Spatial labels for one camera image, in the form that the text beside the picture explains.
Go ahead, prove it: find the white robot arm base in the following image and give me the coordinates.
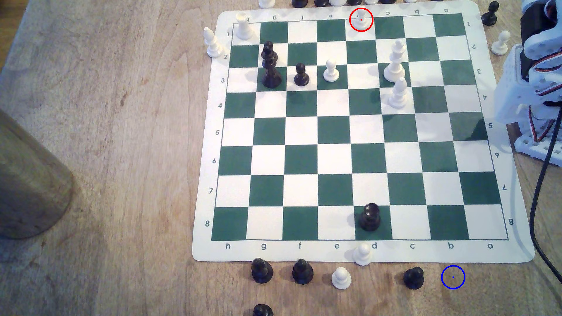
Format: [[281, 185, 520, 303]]
[[513, 123, 562, 167]]

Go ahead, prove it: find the green and white chess mat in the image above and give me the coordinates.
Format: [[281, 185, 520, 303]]
[[192, 0, 535, 264]]

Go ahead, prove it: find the black chess king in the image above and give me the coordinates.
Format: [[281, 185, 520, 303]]
[[262, 55, 283, 89]]

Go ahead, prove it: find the white chess bishop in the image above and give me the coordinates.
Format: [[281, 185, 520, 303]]
[[388, 77, 409, 109], [203, 27, 225, 59]]

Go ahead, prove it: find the white chess king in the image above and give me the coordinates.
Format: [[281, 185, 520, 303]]
[[383, 40, 407, 83]]

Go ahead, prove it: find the black pawn on d8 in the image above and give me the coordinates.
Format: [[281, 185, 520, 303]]
[[359, 203, 382, 232]]

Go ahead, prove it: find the wooden post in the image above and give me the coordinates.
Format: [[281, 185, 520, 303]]
[[0, 109, 75, 240]]

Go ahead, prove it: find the black cable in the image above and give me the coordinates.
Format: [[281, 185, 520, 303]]
[[529, 125, 562, 285]]

